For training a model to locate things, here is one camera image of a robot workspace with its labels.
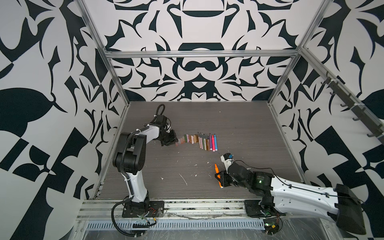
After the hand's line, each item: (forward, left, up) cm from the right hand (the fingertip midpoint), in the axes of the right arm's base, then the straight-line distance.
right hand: (215, 176), depth 76 cm
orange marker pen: (+2, -1, +1) cm, 3 cm away
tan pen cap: (+27, +10, -8) cm, 30 cm away
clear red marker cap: (+25, +18, -7) cm, 32 cm away
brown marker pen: (+24, +2, -7) cm, 25 cm away
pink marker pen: (+25, +6, -8) cm, 27 cm away
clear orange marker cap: (+23, +22, -7) cm, 32 cm away
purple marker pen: (+24, 0, -7) cm, 25 cm away
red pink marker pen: (+23, -2, -7) cm, 24 cm away
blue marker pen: (+23, -3, -7) cm, 25 cm away
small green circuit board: (-21, -25, -10) cm, 34 cm away
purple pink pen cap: (+27, +14, -7) cm, 31 cm away
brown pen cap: (+27, +8, -7) cm, 29 cm away
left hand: (+26, +21, -5) cm, 34 cm away
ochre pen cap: (+26, +13, -7) cm, 30 cm away
